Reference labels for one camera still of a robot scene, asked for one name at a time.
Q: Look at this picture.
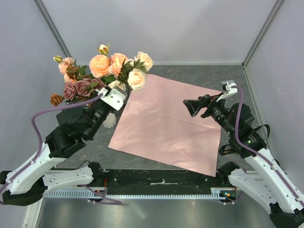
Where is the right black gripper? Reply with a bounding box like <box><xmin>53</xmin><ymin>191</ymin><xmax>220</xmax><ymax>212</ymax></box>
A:
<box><xmin>184</xmin><ymin>91</ymin><xmax>236</xmax><ymax>136</ymax></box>

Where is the mauve rose flower stem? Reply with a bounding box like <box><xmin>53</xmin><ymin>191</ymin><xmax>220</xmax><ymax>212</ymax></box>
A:
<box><xmin>63</xmin><ymin>78</ymin><xmax>105</xmax><ymax>101</ymax></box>

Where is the rust brown rose stem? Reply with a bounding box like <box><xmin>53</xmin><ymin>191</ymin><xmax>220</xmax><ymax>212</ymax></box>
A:
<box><xmin>50</xmin><ymin>71</ymin><xmax>81</xmax><ymax>107</ymax></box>

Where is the peach peony flower stem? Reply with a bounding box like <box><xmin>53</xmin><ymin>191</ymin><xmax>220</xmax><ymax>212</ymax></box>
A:
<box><xmin>53</xmin><ymin>56</ymin><xmax>86</xmax><ymax>83</ymax></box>

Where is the purple pink wrapping paper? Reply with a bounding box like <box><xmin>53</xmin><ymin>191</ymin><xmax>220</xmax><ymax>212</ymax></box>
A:
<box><xmin>109</xmin><ymin>75</ymin><xmax>221</xmax><ymax>176</ymax></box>

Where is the pink peony bud stem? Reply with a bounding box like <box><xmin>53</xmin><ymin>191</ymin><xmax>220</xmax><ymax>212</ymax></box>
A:
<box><xmin>89</xmin><ymin>43</ymin><xmax>130</xmax><ymax>81</ymax></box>

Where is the white small rose stem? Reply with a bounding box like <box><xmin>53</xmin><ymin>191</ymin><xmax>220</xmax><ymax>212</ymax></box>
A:
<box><xmin>108</xmin><ymin>51</ymin><xmax>154</xmax><ymax>92</ymax></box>

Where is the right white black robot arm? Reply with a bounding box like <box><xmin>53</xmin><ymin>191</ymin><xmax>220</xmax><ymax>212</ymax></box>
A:
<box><xmin>183</xmin><ymin>95</ymin><xmax>304</xmax><ymax>228</ymax></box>

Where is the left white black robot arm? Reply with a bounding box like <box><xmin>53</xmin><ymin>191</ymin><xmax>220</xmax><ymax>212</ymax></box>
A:
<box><xmin>0</xmin><ymin>100</ymin><xmax>114</xmax><ymax>206</ymax></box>

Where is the white ribbed vase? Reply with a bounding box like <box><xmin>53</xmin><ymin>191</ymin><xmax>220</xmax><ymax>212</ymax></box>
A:
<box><xmin>102</xmin><ymin>113</ymin><xmax>117</xmax><ymax>128</ymax></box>

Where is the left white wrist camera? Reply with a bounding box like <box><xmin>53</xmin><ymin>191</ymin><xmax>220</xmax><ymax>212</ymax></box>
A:
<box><xmin>98</xmin><ymin>86</ymin><xmax>127</xmax><ymax>111</ymax></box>

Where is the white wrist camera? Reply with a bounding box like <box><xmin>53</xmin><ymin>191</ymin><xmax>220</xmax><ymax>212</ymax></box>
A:
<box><xmin>216</xmin><ymin>80</ymin><xmax>238</xmax><ymax>102</ymax></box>
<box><xmin>98</xmin><ymin>86</ymin><xmax>127</xmax><ymax>111</ymax></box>

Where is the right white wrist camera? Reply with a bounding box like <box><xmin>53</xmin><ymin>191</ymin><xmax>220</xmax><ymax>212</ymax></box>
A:
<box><xmin>216</xmin><ymin>80</ymin><xmax>238</xmax><ymax>102</ymax></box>

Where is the light blue slotted cable duct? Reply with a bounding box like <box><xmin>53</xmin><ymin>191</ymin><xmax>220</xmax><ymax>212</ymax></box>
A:
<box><xmin>45</xmin><ymin>189</ymin><xmax>236</xmax><ymax>200</ymax></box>

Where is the left aluminium frame post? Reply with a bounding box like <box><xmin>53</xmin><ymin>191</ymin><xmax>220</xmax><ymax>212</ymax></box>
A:
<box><xmin>33</xmin><ymin>0</ymin><xmax>71</xmax><ymax>57</ymax></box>

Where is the aluminium frame post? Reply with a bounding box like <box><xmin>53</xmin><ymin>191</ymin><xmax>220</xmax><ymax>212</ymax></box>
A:
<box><xmin>33</xmin><ymin>0</ymin><xmax>71</xmax><ymax>57</ymax></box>
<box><xmin>241</xmin><ymin>0</ymin><xmax>285</xmax><ymax>69</ymax></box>

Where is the right aluminium frame post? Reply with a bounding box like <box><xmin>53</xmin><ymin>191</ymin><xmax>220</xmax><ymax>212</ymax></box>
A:
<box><xmin>241</xmin><ymin>0</ymin><xmax>285</xmax><ymax>69</ymax></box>

